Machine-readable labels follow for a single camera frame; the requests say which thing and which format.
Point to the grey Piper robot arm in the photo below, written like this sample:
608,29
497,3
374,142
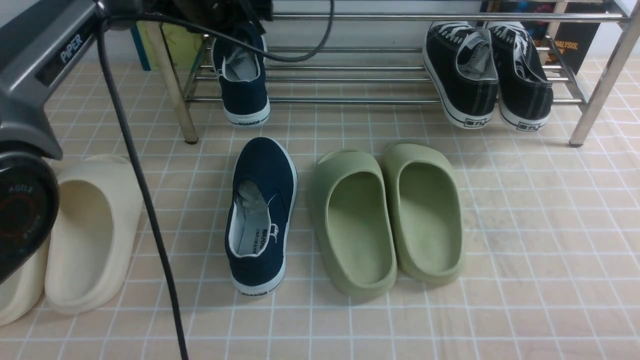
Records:
39,48

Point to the chrome metal shoe rack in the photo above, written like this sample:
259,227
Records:
617,12

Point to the left green foam slipper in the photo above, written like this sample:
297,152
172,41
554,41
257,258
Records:
346,198

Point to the green foam slipper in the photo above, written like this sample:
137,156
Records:
346,198
426,212

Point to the right green foam slipper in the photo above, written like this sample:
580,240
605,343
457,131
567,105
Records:
426,212

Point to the left black canvas sneaker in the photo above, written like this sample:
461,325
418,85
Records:
459,60

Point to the black canvas sneaker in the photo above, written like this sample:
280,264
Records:
525,95
459,60

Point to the blue and yellow poster board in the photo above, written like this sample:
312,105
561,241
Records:
183,46

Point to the right black canvas sneaker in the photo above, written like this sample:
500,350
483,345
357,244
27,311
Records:
525,95

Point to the right cream foam slipper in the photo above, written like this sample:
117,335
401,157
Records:
91,242

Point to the cream foam slipper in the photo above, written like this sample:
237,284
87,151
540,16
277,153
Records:
91,242
23,289

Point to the dark printed book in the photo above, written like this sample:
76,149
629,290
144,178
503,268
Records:
572,39

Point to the left cream foam slipper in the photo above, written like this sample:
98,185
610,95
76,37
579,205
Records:
23,289

